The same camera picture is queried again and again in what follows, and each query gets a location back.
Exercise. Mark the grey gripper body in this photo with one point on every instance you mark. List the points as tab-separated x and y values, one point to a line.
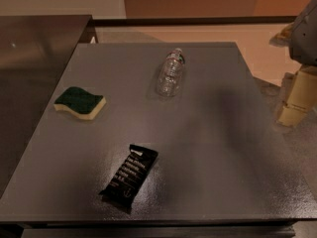
305	39

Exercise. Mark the black snack bar wrapper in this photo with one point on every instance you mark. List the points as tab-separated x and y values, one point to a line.
129	178

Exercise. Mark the green and yellow sponge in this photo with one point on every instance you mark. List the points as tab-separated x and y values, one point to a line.
80	103

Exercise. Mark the clear plastic water bottle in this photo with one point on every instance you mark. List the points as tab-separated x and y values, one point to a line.
170	75

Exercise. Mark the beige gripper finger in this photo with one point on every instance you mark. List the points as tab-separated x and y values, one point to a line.
300	97
282	38

